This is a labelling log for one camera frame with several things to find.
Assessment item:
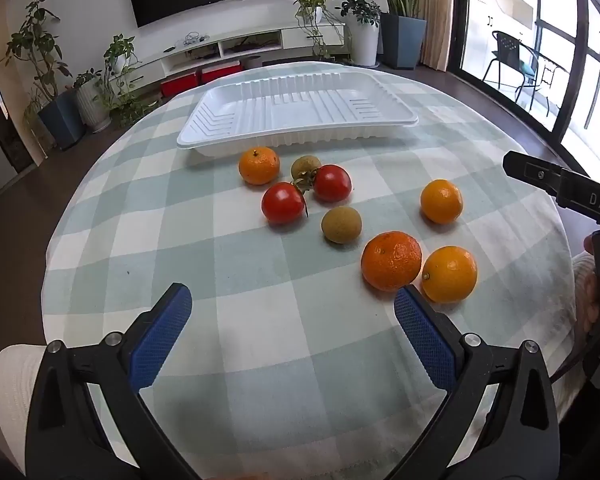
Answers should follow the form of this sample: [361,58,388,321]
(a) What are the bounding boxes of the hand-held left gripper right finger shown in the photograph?
[394,284,561,480]

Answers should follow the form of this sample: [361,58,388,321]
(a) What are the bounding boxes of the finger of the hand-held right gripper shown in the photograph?
[502,151,563,200]

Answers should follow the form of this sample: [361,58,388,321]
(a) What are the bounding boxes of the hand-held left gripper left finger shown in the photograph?
[25,282,203,480]

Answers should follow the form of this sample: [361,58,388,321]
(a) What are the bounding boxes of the smooth orange with stem button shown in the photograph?
[421,246,479,304]

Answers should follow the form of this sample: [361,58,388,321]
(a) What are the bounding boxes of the dark rough tangerine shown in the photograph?
[360,231,424,292]

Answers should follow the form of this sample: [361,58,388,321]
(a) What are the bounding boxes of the red tomato with stem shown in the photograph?
[261,182,308,225]
[307,164,353,204]

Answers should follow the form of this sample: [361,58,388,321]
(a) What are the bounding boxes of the small mandarin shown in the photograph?
[238,146,281,186]

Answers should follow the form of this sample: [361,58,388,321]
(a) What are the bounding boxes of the white plastic tray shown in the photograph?
[176,71,420,155]

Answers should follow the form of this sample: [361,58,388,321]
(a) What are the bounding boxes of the person's right hand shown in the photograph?
[581,232,600,336]

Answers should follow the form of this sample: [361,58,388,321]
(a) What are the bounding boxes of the black metal balcony table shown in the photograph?
[535,52,569,121]

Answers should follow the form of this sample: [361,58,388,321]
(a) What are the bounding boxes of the black metal balcony chair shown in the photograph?
[482,30,540,111]

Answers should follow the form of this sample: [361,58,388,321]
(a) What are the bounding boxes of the white cloth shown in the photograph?
[0,344,48,467]

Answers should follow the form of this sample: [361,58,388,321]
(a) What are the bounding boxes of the black framed glass door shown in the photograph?
[452,0,600,186]

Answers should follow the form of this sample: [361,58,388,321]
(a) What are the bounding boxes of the beige curtain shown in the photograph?
[419,0,457,73]

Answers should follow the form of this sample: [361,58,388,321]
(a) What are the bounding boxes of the large-leaf plant in blue pot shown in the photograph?
[351,0,428,70]

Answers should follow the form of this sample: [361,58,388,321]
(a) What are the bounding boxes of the bushy plant in white pot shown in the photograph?
[332,0,382,67]

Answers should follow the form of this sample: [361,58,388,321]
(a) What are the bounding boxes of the tall plant in blue pot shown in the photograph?
[0,0,87,149]

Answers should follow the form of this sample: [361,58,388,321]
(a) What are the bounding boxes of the plant in white ribbed pot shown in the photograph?
[72,69,112,134]

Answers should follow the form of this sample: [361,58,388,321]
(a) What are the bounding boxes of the red storage box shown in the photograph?
[201,60,242,84]
[161,72,201,97]

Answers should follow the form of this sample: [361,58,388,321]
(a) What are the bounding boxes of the white television cabinet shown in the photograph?
[125,24,355,92]

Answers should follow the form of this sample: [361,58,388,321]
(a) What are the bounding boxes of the trailing pothos in white pot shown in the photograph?
[100,34,162,128]
[294,0,333,61]

